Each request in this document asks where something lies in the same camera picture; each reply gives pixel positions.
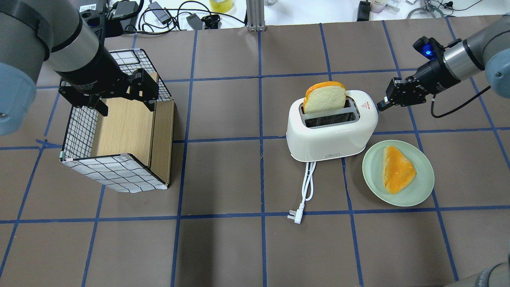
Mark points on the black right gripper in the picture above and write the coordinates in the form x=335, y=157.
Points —
x=431, y=74

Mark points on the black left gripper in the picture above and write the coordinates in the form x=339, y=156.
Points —
x=97, y=69

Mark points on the white two-slot toaster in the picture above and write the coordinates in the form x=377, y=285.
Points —
x=331, y=134

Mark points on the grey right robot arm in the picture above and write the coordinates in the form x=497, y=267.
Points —
x=487, y=50

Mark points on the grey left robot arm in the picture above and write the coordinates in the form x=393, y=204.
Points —
x=72, y=42

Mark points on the bread slice in toaster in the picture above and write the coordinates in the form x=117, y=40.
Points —
x=325, y=96

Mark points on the light green plate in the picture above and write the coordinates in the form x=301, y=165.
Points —
x=416, y=192

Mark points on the orange bread slice on plate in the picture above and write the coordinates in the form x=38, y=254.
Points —
x=398, y=172

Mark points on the black power adapter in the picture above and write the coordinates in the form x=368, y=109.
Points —
x=160, y=13

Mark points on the black box on desk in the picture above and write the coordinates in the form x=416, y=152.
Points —
x=363, y=11

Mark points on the yellow tape roll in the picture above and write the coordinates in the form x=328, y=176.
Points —
x=221, y=6

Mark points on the wire basket with wooden panels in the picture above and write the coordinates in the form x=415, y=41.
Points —
x=95, y=142

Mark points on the black wrist camera blue light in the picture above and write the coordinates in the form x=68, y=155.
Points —
x=429, y=48

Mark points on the aluminium profile post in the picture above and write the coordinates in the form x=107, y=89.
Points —
x=255, y=15

